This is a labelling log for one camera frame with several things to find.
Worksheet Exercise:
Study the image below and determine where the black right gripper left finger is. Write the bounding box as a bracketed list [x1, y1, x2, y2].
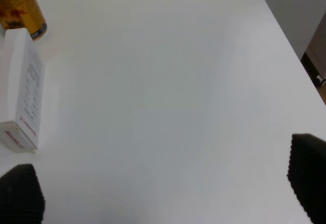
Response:
[1, 164, 45, 223]

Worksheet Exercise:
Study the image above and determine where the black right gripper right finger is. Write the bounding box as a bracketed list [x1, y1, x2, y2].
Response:
[287, 134, 325, 223]

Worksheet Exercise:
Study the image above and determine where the wooden cabinet on wheels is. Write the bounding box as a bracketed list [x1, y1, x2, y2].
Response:
[301, 12, 326, 86]

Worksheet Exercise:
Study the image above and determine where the white long carton box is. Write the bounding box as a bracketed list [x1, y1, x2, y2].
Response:
[1, 28, 45, 153]

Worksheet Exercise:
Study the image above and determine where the gold energy drink can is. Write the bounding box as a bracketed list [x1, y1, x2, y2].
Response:
[1, 0, 47, 41]

